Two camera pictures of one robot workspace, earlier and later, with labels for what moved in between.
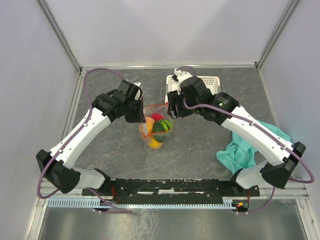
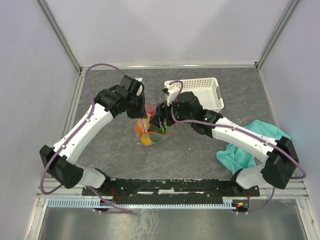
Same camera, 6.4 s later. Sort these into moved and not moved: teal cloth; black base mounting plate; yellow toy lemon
Moved: yellow toy lemon
Not moved: black base mounting plate; teal cloth
